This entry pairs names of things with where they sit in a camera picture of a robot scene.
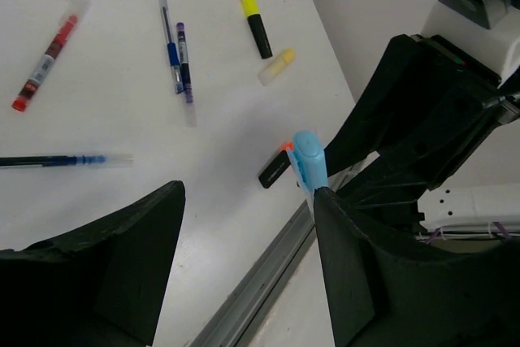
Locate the orange cap black highlighter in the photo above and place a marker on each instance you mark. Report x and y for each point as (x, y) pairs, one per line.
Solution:
(276, 166)

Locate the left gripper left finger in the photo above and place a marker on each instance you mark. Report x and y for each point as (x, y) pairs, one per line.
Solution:
(102, 284)

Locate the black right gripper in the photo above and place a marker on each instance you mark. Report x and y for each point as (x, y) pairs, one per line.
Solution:
(426, 109)

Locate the yellow cap black highlighter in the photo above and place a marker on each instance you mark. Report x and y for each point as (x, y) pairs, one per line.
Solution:
(257, 28)

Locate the dark blue gel pen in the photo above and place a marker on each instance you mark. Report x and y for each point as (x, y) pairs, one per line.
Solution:
(76, 160)

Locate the red gel pen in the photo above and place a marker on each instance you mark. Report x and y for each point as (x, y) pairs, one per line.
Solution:
(67, 26)

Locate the pale yellow highlighter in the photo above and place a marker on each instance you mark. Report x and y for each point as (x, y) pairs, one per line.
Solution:
(276, 66)

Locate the aluminium rail frame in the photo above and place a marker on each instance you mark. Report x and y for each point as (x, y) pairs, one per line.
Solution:
(239, 318)

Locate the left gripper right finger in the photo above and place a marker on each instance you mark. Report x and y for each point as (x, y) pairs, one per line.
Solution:
(385, 288)

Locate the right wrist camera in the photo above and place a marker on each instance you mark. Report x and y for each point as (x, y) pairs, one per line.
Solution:
(487, 30)

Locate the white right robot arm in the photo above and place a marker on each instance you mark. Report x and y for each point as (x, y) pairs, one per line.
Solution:
(478, 208)

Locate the blue grip ballpoint pen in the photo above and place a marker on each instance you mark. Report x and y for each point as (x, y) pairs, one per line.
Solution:
(172, 54)

